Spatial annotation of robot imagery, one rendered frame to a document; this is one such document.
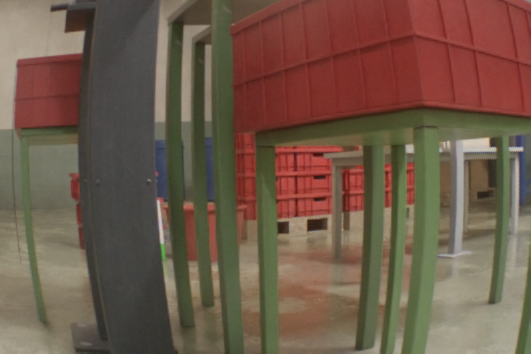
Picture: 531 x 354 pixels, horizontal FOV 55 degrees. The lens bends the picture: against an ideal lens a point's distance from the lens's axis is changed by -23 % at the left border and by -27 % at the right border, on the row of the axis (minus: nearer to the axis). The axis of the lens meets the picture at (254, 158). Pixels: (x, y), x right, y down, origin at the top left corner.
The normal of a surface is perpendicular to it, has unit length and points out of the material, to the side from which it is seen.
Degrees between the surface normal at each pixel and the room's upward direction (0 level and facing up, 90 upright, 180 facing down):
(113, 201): 90
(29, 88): 90
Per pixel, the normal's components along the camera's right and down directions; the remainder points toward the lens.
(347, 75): -0.91, 0.02
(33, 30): 0.38, -0.04
